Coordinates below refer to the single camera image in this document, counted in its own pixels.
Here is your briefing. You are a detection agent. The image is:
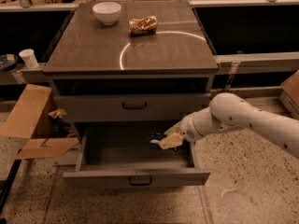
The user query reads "grey drawer cabinet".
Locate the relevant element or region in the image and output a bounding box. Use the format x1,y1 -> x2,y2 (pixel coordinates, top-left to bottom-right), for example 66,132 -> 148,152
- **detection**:
42,0 -> 220,190

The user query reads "open grey middle drawer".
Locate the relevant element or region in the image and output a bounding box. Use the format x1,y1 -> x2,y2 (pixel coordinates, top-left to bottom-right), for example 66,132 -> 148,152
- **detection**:
63,121 -> 210,189

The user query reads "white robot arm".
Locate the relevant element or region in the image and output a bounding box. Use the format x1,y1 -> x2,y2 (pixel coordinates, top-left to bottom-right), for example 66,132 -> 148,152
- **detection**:
158,92 -> 299,158

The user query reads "blue rxbar blueberry bar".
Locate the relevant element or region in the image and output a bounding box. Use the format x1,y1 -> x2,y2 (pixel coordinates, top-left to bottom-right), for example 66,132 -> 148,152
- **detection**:
149,133 -> 165,144

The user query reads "white paper cup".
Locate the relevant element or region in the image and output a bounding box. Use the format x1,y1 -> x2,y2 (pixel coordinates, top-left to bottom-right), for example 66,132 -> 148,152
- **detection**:
19,49 -> 38,68

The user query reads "cardboard box at right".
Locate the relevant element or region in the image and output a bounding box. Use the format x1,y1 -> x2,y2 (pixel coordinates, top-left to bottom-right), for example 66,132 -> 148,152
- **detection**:
279,70 -> 299,119

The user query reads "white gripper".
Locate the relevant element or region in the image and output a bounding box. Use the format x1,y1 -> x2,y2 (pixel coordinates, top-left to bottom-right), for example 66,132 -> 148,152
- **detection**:
159,114 -> 200,150

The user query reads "crumpled gold snack bag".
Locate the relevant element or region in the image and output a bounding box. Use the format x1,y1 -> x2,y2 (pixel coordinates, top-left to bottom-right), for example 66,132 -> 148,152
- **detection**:
128,16 -> 158,35

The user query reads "brown cardboard box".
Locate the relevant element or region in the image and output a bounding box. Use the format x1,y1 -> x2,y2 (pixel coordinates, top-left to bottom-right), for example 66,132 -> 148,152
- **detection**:
0,84 -> 78,160

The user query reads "white ceramic bowl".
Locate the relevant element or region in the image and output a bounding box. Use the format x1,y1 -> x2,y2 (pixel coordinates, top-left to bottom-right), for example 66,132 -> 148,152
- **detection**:
93,2 -> 121,25

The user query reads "closed grey upper drawer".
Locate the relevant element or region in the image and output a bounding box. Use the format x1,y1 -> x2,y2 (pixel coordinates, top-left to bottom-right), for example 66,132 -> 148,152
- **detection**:
55,93 -> 210,122

